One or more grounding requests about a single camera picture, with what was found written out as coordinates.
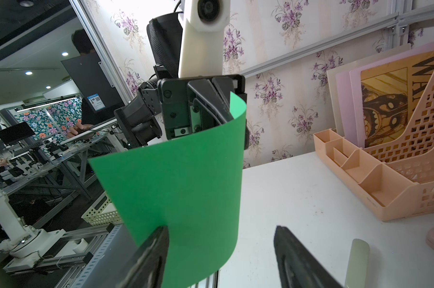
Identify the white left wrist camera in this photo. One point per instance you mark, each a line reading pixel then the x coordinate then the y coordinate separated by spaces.
pixel 203 24

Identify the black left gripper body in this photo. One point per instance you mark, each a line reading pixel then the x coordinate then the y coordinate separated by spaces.
pixel 182 117

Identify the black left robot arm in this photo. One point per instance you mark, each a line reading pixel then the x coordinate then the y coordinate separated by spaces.
pixel 142 120

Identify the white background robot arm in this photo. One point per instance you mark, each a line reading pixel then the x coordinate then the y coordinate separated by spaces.
pixel 39 251

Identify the yellow black patterned book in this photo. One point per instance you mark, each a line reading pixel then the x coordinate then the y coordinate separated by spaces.
pixel 390 94

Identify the black wall monitor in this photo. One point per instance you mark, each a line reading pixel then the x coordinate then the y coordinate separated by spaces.
pixel 100 92

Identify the yellow green plastic basket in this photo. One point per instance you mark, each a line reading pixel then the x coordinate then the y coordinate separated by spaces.
pixel 101 212

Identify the green square paper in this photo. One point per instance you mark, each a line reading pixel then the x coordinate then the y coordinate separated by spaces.
pixel 192 185

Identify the pink folder board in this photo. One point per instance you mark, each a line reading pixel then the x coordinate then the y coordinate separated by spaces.
pixel 356 91

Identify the peach plastic file organizer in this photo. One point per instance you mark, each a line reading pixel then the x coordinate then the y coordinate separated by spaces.
pixel 393 180

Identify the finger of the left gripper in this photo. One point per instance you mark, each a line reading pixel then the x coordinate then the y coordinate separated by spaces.
pixel 214 96

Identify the pale green stapler case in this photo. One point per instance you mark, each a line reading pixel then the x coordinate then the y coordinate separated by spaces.
pixel 357 269

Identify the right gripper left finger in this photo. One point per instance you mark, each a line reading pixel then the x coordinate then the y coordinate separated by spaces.
pixel 145 269

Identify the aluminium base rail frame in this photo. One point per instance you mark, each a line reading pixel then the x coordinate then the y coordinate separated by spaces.
pixel 113 247

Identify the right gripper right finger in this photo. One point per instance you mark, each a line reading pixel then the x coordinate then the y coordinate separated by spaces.
pixel 296 265

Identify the person in background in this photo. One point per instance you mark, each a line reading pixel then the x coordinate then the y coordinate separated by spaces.
pixel 84 46

